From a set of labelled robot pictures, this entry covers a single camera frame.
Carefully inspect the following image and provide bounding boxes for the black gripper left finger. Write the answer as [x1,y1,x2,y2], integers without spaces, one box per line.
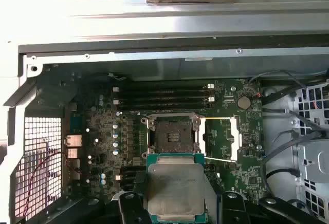
[30,171,153,224]

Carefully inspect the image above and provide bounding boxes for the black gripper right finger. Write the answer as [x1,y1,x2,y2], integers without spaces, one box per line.
[206,174,329,224]

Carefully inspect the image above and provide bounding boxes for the silver topped CPU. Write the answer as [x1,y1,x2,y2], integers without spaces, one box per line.
[142,153,209,223]

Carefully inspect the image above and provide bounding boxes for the metal socket cover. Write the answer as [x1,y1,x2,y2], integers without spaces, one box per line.
[199,116,243,162]

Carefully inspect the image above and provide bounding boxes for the RAM slot white clips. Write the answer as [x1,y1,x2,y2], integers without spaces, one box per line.
[112,96,216,106]
[112,82,215,92]
[115,174,137,182]

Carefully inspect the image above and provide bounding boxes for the CPU socket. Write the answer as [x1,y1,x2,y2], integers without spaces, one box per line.
[140,112,203,158]

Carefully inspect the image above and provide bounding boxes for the green motherboard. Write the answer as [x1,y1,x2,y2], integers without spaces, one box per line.
[69,79,268,224]

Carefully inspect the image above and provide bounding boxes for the silver port block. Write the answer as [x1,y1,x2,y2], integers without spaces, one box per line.
[66,134,83,148]

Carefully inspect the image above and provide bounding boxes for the metal drive cage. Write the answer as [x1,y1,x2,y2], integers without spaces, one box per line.
[295,80,329,224]

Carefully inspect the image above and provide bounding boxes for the round coin battery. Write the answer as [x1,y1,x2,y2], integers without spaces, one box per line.
[237,97,250,109]

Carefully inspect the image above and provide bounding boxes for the black PC case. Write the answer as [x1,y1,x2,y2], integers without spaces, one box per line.
[0,39,329,224]

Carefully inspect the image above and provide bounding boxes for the thin red wire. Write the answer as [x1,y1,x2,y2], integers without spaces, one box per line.
[24,141,70,217]

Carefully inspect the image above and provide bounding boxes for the flat black cable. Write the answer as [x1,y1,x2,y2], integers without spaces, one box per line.
[261,85,304,104]

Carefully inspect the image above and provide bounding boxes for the grey twisted wire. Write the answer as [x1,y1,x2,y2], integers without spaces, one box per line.
[248,69,308,89]

